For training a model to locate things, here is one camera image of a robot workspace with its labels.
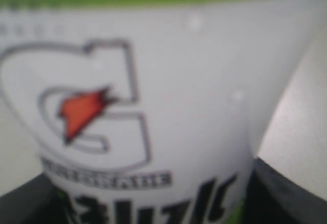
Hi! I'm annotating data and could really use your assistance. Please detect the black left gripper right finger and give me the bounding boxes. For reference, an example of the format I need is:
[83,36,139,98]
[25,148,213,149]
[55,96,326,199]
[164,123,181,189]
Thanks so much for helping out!
[241,158,326,224]

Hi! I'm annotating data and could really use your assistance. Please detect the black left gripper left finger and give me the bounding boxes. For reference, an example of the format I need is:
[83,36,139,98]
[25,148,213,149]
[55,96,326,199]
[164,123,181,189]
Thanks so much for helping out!
[1,174,68,224]

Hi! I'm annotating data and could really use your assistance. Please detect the clear plastic drink bottle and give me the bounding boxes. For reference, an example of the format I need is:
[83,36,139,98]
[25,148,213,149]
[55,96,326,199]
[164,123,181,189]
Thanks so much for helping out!
[1,0,326,223]

